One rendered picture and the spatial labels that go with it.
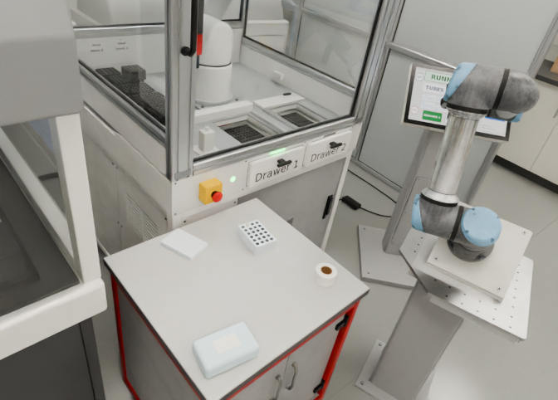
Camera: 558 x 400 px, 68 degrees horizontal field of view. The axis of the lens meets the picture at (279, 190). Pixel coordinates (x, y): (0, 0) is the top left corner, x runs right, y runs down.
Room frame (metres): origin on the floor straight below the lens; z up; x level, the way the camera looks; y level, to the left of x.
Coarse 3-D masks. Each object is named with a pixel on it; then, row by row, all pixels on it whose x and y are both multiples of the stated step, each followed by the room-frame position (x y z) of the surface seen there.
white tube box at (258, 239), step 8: (256, 224) 1.14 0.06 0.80; (240, 232) 1.10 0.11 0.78; (248, 232) 1.09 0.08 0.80; (256, 232) 1.10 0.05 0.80; (264, 232) 1.11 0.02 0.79; (248, 240) 1.06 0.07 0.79; (256, 240) 1.06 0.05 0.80; (264, 240) 1.06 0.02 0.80; (272, 240) 1.07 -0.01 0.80; (256, 248) 1.02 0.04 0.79; (264, 248) 1.04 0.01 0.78; (272, 248) 1.07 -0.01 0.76
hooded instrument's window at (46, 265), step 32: (0, 128) 0.59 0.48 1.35; (32, 128) 0.63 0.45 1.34; (0, 160) 0.58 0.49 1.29; (32, 160) 0.62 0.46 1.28; (0, 192) 0.57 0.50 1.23; (32, 192) 0.61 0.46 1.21; (64, 192) 0.65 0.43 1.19; (0, 224) 0.56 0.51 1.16; (32, 224) 0.60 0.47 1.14; (64, 224) 0.64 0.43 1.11; (0, 256) 0.55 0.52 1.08; (32, 256) 0.59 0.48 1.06; (64, 256) 0.63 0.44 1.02; (0, 288) 0.54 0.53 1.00; (32, 288) 0.58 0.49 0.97; (64, 288) 0.62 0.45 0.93; (0, 320) 0.52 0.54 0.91
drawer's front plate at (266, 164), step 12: (276, 156) 1.42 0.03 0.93; (288, 156) 1.47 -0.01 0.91; (300, 156) 1.52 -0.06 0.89; (252, 168) 1.33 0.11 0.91; (264, 168) 1.37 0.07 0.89; (276, 168) 1.42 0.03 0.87; (288, 168) 1.48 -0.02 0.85; (300, 168) 1.53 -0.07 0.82; (252, 180) 1.34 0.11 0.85; (264, 180) 1.38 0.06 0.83
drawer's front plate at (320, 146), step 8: (336, 136) 1.69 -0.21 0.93; (344, 136) 1.73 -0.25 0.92; (312, 144) 1.57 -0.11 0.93; (320, 144) 1.61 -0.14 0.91; (328, 144) 1.65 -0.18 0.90; (344, 144) 1.74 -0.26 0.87; (312, 152) 1.58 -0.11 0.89; (320, 152) 1.62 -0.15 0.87; (336, 152) 1.71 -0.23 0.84; (344, 152) 1.75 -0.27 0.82; (304, 160) 1.57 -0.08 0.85; (320, 160) 1.63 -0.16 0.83
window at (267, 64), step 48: (240, 0) 1.28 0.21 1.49; (288, 0) 1.42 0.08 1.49; (336, 0) 1.60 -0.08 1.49; (240, 48) 1.29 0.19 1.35; (288, 48) 1.45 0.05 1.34; (336, 48) 1.64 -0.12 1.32; (240, 96) 1.30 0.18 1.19; (288, 96) 1.48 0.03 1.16; (336, 96) 1.69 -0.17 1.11; (240, 144) 1.32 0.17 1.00
